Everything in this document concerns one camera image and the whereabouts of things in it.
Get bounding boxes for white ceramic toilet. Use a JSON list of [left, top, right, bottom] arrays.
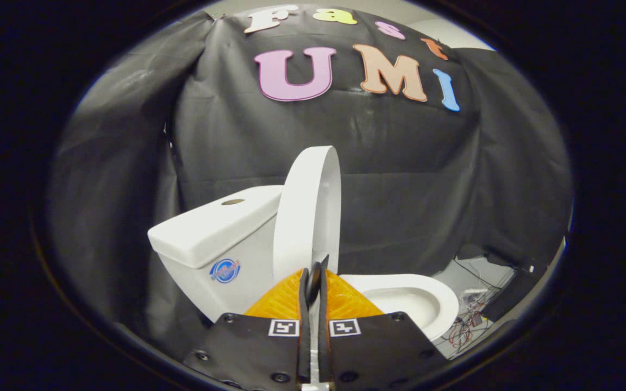
[[147, 185, 460, 343]]

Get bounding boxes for red wires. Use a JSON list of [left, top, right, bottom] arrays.
[[448, 312, 485, 351]]

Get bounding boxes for black backdrop cloth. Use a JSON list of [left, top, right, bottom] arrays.
[[47, 4, 573, 356]]

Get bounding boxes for tangle of black cables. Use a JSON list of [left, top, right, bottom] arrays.
[[450, 257, 510, 348]]

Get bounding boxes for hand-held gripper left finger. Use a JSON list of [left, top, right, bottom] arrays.
[[184, 268, 312, 390]]

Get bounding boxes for white toilet lid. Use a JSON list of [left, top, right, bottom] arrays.
[[273, 145, 342, 284]]

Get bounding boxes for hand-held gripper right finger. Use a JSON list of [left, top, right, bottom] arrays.
[[317, 254, 447, 390]]

